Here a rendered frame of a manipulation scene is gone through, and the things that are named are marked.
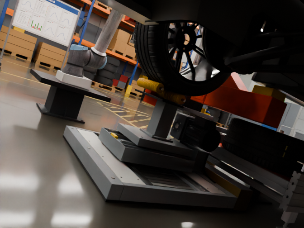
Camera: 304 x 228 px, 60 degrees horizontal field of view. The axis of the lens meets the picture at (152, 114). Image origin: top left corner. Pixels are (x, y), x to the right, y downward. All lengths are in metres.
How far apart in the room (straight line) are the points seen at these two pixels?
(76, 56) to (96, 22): 10.40
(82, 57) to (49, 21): 5.23
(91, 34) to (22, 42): 3.21
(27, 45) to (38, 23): 3.43
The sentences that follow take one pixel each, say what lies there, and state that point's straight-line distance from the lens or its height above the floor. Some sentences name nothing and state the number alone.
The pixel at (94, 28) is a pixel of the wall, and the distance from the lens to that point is 12.77.
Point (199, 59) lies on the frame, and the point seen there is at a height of 0.80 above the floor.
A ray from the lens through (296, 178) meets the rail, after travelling 1.61.
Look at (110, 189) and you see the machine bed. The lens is 1.11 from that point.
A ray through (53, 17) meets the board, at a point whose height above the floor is 1.42.
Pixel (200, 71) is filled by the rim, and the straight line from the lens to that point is 1.78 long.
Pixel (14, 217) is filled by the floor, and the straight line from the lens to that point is 0.92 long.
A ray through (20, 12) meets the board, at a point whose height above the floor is 1.20.
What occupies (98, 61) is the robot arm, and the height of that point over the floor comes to 0.57.
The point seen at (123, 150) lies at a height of 0.14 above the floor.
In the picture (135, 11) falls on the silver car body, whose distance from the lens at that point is 1.08.
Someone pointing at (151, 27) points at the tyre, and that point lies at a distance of 1.41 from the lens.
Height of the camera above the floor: 0.48
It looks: 5 degrees down
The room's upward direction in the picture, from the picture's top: 20 degrees clockwise
